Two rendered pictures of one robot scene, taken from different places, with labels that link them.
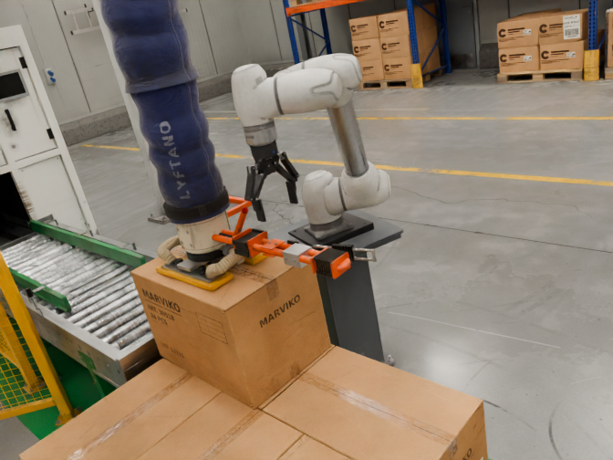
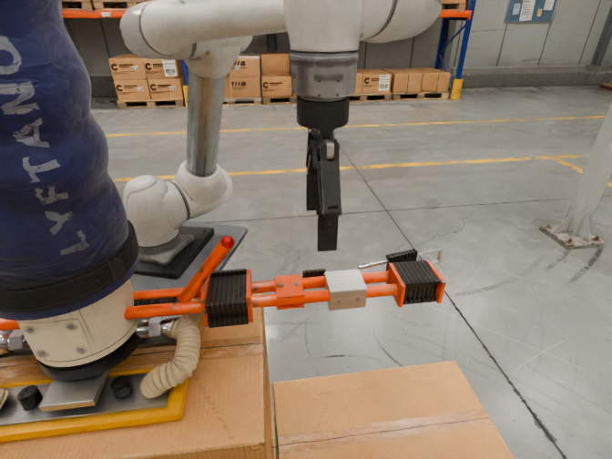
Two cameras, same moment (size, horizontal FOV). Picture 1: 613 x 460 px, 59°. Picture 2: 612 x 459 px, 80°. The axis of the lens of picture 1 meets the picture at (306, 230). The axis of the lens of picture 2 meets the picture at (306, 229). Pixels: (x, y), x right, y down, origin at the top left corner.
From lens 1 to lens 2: 1.37 m
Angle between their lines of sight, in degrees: 49
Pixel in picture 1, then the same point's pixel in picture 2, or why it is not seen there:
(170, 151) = (21, 132)
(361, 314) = not seen: hidden behind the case
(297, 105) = (413, 17)
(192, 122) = (72, 55)
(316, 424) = not seen: outside the picture
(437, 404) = (435, 387)
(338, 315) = not seen: hidden behind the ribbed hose
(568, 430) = (396, 347)
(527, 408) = (361, 345)
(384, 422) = (423, 439)
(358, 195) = (207, 198)
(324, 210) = (166, 225)
